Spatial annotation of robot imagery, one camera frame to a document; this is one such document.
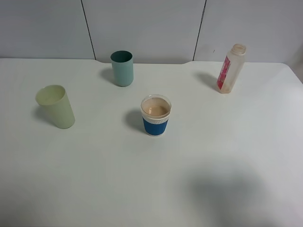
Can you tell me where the pale yellow-green plastic cup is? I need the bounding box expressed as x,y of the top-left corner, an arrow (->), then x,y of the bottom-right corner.
35,85 -> 75,129

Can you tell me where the teal plastic cup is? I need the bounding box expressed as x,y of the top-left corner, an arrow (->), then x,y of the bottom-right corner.
110,51 -> 134,87

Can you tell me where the glass cup with blue sleeve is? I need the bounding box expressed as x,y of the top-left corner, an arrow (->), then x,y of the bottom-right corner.
140,94 -> 171,136

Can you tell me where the clear drink bottle red label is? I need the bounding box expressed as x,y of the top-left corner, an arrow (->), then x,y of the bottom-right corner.
217,44 -> 246,94

